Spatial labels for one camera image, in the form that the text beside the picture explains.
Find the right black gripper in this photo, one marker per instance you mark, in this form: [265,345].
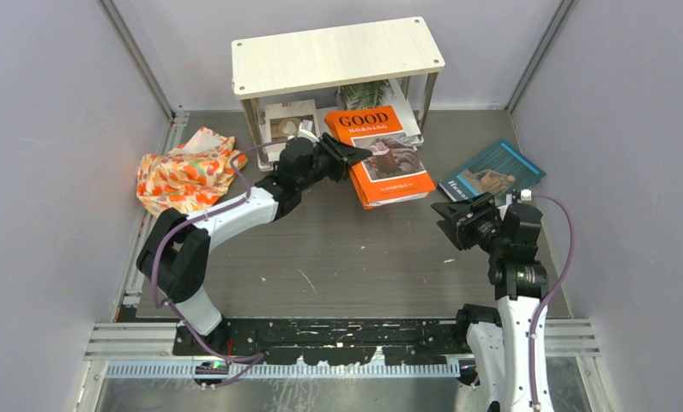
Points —
[459,232]

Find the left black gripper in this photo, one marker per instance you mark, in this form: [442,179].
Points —
[341,154]

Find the orange good morning book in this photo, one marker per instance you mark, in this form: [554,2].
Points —
[393,172]

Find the afternoon tea book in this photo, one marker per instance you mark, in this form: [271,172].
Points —
[284,120]

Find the palm leaf cover book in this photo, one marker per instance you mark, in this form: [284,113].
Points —
[368,87]

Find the white grey cover book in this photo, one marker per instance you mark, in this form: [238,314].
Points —
[391,96]

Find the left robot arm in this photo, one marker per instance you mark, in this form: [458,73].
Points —
[175,255]

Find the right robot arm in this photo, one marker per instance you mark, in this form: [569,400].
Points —
[507,340]

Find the teal cover book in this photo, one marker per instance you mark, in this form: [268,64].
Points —
[499,170]

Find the white two-tier shelf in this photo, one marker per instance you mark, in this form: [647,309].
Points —
[331,57]

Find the orange floral cloth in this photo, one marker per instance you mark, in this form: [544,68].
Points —
[191,177]

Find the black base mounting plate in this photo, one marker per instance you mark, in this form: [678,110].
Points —
[341,341]

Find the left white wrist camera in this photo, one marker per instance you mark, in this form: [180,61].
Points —
[306,134]

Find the aluminium rail frame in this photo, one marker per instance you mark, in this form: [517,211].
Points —
[291,297]

